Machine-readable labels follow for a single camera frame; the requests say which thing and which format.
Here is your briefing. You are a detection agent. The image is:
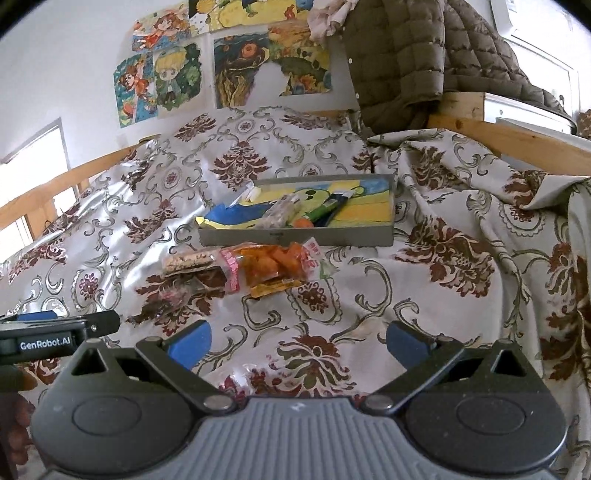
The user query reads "orange snack packet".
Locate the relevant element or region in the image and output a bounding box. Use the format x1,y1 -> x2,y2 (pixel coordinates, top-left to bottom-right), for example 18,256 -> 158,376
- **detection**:
235,237 -> 325,299

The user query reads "blond figure wall poster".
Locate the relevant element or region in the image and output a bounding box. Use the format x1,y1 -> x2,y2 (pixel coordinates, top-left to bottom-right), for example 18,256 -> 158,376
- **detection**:
152,41 -> 205,117

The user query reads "floral printed blanket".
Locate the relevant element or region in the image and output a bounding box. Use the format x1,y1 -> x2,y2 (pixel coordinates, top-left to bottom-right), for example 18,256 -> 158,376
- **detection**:
0,105 -> 591,480

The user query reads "clear nut bar packet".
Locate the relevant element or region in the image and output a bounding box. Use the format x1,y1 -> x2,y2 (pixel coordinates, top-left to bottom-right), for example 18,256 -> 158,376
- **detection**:
255,194 -> 302,230

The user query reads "olive puffer jacket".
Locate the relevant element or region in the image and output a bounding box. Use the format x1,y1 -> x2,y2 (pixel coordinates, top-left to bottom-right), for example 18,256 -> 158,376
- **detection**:
343,0 -> 574,140

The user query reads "white cupboard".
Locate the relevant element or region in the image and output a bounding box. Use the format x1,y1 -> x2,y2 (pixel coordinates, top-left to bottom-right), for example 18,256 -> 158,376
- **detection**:
479,0 -> 583,136

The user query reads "person's left hand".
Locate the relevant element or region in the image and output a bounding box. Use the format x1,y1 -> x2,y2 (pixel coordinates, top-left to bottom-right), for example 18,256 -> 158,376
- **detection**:
0,367 -> 38,467

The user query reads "clear peanut snack packet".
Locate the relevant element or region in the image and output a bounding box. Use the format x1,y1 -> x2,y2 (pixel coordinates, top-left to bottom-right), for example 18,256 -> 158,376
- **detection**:
161,249 -> 219,278

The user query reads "green tube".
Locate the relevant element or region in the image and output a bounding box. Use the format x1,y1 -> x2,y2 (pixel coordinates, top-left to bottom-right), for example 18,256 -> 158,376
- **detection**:
300,196 -> 343,228

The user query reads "grey tray with cartoon lining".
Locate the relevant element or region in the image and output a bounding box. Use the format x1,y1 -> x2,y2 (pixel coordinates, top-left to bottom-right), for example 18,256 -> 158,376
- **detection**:
197,173 -> 396,248

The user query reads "pink crumpled cloth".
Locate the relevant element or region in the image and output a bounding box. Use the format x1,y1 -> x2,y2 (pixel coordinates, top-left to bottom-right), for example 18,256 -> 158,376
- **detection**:
306,0 -> 357,43

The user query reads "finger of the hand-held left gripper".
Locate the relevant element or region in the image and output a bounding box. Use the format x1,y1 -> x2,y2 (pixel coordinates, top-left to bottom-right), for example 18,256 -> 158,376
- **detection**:
0,310 -> 122,335

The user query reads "small orange figure wall poster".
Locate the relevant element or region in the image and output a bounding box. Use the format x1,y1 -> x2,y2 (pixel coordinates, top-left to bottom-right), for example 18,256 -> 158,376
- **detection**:
131,11 -> 192,52

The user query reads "red-haired figure wall poster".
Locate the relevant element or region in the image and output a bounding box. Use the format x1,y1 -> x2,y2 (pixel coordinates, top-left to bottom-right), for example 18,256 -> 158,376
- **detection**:
113,52 -> 156,130

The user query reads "wooden bed frame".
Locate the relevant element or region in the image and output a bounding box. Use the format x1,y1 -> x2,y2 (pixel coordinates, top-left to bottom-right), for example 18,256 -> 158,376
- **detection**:
0,91 -> 591,232

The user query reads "window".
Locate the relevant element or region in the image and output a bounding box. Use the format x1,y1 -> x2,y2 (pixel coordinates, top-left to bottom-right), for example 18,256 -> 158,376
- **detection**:
0,117 -> 71,254

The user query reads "yellow cartoon wall poster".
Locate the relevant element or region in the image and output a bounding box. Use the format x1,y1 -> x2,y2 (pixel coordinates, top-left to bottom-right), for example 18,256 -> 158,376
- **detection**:
188,0 -> 325,34

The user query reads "torn fish wall poster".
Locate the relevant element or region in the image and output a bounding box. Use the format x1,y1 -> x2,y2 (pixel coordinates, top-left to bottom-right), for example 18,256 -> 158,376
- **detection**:
212,20 -> 334,110

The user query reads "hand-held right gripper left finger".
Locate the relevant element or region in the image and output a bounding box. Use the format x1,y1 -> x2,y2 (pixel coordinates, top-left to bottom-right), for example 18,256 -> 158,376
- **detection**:
69,319 -> 237,414

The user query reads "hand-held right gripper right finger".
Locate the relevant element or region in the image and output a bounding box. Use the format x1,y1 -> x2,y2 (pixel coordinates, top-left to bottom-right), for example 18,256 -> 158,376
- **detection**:
360,320 -> 528,414

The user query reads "pink and white snack packet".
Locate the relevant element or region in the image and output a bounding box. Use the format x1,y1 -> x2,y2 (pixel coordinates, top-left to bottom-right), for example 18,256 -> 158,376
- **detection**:
218,246 -> 242,295

